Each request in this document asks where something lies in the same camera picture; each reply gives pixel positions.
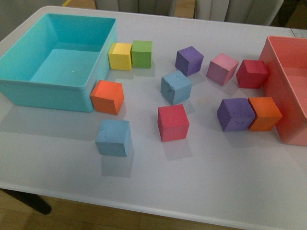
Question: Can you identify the right grey chair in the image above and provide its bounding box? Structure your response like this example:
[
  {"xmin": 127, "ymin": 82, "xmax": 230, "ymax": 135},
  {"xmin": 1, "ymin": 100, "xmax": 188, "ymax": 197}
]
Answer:
[{"xmin": 195, "ymin": 0, "xmax": 283, "ymax": 26}]

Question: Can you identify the grey chair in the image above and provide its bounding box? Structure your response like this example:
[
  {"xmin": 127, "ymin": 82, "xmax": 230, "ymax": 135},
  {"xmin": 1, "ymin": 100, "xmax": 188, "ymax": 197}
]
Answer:
[
  {"xmin": 95, "ymin": 0, "xmax": 176, "ymax": 16},
  {"xmin": 195, "ymin": 0, "xmax": 283, "ymax": 26}
]

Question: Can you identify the yellow foam block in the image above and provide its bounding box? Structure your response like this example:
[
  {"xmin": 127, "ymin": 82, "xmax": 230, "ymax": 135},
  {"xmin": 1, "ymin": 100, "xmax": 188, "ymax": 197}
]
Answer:
[{"xmin": 108, "ymin": 43, "xmax": 132, "ymax": 71}]

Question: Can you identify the back dark red foam block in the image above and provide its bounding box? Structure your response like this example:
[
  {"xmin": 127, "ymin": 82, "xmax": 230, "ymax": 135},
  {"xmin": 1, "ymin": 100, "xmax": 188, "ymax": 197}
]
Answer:
[{"xmin": 236, "ymin": 59, "xmax": 270, "ymax": 89}]

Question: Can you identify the table label sticker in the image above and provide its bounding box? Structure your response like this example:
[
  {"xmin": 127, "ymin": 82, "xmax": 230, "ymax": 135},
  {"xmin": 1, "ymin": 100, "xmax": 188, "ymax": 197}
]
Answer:
[{"xmin": 291, "ymin": 28, "xmax": 307, "ymax": 38}]

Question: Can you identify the light blue foam block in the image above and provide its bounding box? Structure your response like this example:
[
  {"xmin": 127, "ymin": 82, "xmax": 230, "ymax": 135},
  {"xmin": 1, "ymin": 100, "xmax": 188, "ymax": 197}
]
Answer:
[
  {"xmin": 95, "ymin": 119, "xmax": 131, "ymax": 157},
  {"xmin": 160, "ymin": 70, "xmax": 192, "ymax": 105}
]

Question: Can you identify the back purple foam block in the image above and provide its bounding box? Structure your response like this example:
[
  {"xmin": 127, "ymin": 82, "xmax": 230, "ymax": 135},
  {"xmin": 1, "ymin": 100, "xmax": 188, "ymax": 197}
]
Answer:
[{"xmin": 175, "ymin": 46, "xmax": 204, "ymax": 77}]

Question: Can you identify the left grey chair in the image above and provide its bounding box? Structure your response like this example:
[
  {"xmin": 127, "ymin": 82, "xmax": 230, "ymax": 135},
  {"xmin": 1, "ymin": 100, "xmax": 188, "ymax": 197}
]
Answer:
[{"xmin": 95, "ymin": 0, "xmax": 176, "ymax": 16}]

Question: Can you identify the pink plastic bin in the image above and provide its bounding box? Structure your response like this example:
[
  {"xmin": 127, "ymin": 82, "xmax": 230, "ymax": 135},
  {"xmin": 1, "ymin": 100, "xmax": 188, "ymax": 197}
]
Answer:
[{"xmin": 259, "ymin": 36, "xmax": 307, "ymax": 146}]

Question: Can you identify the orange foam block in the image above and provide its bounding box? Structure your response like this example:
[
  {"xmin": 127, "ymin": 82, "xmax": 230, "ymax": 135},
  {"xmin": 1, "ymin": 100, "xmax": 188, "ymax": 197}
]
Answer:
[
  {"xmin": 248, "ymin": 97, "xmax": 283, "ymax": 131},
  {"xmin": 90, "ymin": 80, "xmax": 124, "ymax": 115}
]

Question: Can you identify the green foam block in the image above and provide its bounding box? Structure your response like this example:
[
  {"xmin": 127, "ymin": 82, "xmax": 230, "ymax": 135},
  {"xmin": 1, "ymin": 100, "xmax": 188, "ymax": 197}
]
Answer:
[{"xmin": 131, "ymin": 40, "xmax": 153, "ymax": 69}]

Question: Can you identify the front red foam block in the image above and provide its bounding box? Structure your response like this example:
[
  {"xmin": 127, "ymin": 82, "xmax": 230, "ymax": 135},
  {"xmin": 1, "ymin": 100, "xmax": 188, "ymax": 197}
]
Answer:
[{"xmin": 157, "ymin": 104, "xmax": 189, "ymax": 142}]

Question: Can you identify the right orange foam block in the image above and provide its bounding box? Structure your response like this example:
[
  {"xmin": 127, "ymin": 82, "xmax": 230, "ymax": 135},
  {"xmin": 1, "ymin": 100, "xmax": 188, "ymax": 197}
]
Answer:
[{"xmin": 248, "ymin": 97, "xmax": 283, "ymax": 131}]

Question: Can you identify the left orange foam block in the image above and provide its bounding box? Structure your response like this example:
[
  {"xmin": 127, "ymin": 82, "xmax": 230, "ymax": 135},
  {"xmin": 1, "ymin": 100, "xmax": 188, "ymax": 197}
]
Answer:
[{"xmin": 90, "ymin": 80, "xmax": 124, "ymax": 115}]

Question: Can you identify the pink foam block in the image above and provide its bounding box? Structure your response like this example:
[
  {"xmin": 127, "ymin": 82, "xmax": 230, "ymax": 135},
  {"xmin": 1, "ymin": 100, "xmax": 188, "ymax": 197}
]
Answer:
[{"xmin": 206, "ymin": 53, "xmax": 239, "ymax": 86}]

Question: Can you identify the teal plastic bin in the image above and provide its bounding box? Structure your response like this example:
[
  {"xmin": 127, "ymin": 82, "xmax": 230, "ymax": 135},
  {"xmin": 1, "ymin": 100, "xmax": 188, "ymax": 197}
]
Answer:
[{"xmin": 0, "ymin": 13, "xmax": 117, "ymax": 112}]

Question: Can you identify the purple foam block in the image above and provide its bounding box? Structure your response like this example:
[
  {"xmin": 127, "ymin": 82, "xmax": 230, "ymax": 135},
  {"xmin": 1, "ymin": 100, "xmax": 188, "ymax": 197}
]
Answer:
[
  {"xmin": 175, "ymin": 46, "xmax": 204, "ymax": 77},
  {"xmin": 217, "ymin": 98, "xmax": 256, "ymax": 132}
]

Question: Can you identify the front purple foam block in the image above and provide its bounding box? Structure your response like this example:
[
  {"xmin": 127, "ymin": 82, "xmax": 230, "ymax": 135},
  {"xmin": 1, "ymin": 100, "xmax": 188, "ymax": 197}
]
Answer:
[{"xmin": 217, "ymin": 98, "xmax": 256, "ymax": 132}]

